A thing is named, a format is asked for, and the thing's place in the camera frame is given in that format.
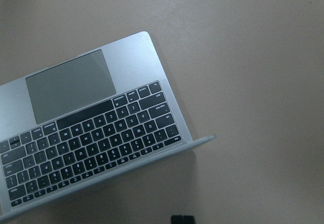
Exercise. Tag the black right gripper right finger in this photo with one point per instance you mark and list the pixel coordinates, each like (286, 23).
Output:
(188, 219)

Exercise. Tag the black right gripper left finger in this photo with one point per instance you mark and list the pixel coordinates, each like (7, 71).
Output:
(176, 219)

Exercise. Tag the grey laptop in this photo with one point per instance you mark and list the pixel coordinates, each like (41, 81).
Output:
(71, 126)

